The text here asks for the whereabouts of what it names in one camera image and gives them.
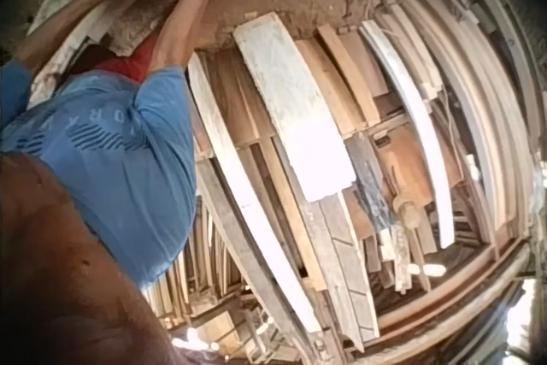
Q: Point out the wide whitish wooden board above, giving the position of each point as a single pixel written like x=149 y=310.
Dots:
x=299 y=117

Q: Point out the curved white wooden slat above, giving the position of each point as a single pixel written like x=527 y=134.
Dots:
x=416 y=125

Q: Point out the long white wooden plank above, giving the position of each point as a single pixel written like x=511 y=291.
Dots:
x=239 y=177

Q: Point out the rough grey stone slab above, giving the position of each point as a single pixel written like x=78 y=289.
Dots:
x=136 y=25

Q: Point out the heap of wooden planks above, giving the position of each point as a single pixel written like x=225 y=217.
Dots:
x=448 y=95

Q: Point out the grey dusty wooden beam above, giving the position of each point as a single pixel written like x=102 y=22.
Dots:
x=252 y=254

